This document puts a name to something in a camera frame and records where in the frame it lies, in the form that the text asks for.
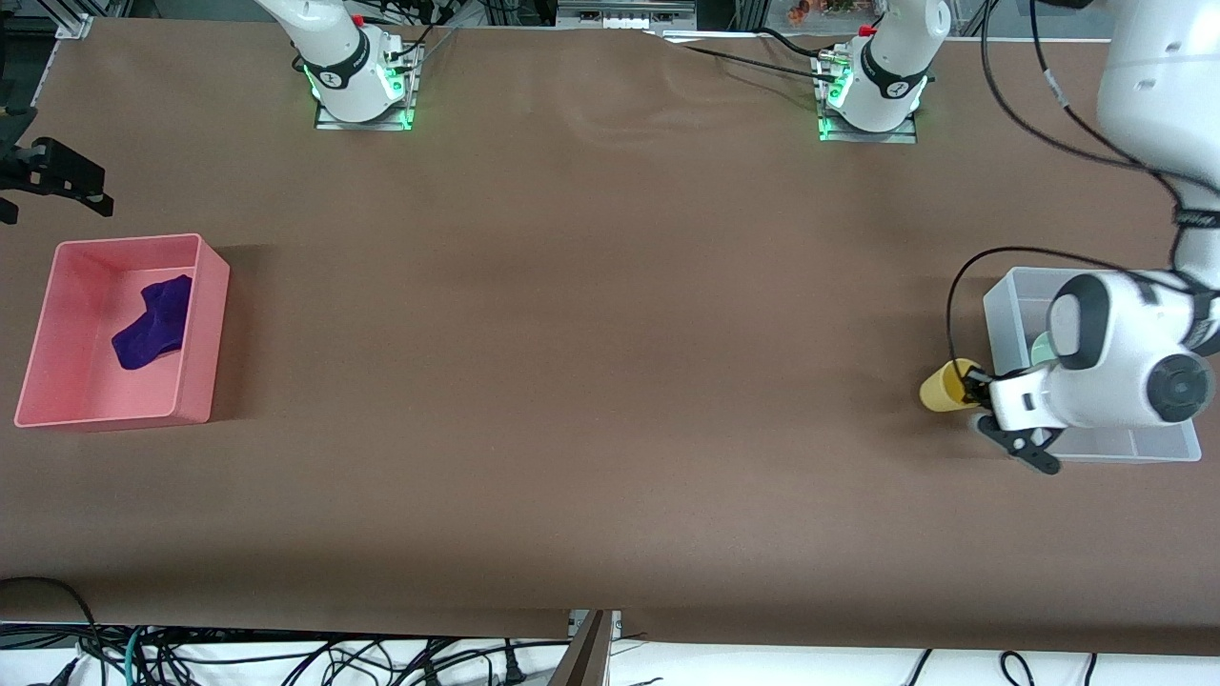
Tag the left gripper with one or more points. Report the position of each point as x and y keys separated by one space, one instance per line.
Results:
x=976 y=388

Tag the yellow cup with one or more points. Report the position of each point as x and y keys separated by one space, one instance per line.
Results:
x=939 y=391

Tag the pale green bowl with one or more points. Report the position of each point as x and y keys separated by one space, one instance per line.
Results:
x=1041 y=351

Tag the purple cloth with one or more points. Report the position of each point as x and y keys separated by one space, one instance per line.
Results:
x=152 y=329

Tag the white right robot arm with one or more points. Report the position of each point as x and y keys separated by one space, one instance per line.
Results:
x=334 y=57

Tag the clear plastic bin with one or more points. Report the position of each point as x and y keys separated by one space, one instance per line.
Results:
x=1015 y=324

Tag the pink plastic bin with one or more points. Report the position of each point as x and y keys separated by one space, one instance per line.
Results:
x=86 y=381

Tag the brown wooden beam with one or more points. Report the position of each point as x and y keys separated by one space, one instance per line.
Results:
x=586 y=657

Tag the white power strip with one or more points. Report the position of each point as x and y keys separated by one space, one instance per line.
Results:
x=620 y=17

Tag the black plug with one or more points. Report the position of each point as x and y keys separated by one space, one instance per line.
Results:
x=515 y=672

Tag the metal corner bracket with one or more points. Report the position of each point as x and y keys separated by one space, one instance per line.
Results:
x=74 y=26

